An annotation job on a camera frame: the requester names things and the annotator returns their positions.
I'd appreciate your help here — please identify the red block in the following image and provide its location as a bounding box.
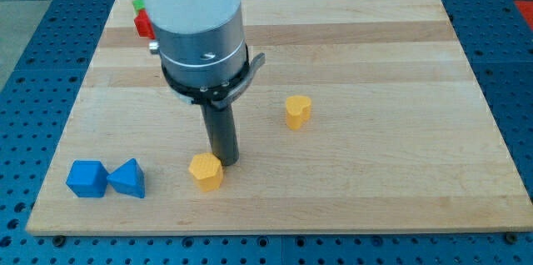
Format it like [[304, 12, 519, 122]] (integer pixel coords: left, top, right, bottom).
[[133, 9, 156, 39]]

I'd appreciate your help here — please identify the green block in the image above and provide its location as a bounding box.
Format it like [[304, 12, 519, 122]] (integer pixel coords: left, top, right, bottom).
[[132, 0, 145, 13]]

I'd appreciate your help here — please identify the yellow heart block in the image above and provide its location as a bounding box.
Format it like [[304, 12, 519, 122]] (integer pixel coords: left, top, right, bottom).
[[285, 95, 312, 130]]

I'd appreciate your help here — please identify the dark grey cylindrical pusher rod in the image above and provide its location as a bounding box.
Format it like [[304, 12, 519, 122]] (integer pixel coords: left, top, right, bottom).
[[201, 104, 239, 166]]

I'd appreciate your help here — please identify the yellow hexagon block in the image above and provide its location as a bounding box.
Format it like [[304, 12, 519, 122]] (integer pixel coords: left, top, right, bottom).
[[188, 152, 224, 192]]

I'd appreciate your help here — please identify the blue cube block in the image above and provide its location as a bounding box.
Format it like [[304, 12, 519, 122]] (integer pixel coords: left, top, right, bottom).
[[66, 160, 109, 198]]

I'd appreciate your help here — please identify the blue triangle block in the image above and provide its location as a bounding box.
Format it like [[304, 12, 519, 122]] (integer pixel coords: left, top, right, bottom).
[[107, 158, 145, 198]]

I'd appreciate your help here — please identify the black clamp ring with lever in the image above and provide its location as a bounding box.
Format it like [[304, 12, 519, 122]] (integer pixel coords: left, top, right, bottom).
[[162, 52, 266, 109]]

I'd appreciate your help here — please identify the wooden board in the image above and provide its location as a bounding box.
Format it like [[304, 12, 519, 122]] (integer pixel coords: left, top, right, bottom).
[[27, 0, 532, 236]]

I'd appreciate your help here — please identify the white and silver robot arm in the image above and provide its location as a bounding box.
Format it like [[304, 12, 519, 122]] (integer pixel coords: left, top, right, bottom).
[[143, 0, 265, 166]]

